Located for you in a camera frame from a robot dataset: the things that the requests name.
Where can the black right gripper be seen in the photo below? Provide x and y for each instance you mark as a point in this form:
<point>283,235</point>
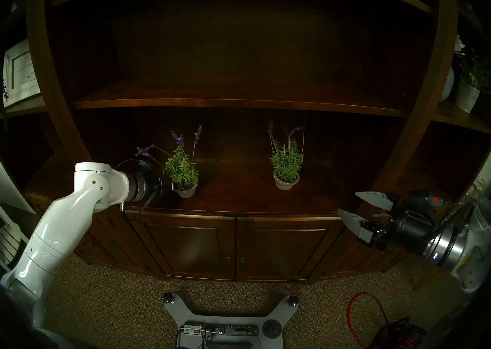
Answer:
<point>412,229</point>

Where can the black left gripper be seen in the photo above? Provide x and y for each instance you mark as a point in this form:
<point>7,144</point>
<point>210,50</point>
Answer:
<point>159,187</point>

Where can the fake lavender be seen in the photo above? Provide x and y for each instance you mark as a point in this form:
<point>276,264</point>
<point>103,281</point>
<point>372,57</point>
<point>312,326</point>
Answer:
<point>285,160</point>
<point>182,170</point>

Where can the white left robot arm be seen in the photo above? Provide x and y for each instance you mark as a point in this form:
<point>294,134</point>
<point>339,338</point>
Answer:
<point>57,229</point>

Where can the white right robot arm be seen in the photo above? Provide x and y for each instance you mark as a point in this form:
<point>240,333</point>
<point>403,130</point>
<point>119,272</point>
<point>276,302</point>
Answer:
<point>468,252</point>

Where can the green plant in white pot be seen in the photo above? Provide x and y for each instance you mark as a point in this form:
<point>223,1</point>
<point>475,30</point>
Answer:
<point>466,97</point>

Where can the dark trailing plant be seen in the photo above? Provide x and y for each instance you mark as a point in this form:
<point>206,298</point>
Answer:
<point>4,91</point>

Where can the wooden cabinet door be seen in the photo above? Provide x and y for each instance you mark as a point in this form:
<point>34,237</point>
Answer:
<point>191,248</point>
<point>287,252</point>

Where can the black base knob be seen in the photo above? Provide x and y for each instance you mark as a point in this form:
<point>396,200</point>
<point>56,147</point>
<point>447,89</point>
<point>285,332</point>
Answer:
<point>167,297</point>
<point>292,300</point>

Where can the dark wooden shelf cabinet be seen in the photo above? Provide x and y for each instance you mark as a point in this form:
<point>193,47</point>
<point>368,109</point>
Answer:
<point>230,64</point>

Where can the white round vase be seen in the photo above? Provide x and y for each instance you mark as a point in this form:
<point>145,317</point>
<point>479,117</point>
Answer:
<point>447,85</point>

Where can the black round disk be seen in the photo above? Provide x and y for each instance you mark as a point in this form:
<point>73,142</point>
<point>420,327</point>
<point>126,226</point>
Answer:
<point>271,329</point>

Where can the black power strip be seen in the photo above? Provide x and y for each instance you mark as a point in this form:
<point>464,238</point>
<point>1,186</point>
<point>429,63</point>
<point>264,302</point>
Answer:
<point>230,330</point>

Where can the white slatted wooden chair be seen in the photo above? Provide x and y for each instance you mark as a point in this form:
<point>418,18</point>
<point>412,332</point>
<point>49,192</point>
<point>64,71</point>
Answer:
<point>7,237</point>

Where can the white framed certificate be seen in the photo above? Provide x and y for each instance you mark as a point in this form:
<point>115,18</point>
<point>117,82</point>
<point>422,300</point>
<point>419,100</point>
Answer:
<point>21,72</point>

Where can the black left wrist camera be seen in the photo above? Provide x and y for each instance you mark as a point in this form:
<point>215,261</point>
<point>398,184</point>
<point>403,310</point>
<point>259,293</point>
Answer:
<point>145,164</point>

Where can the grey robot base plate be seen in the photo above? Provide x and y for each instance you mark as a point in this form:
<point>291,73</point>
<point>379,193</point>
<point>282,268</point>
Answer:
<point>176,310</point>

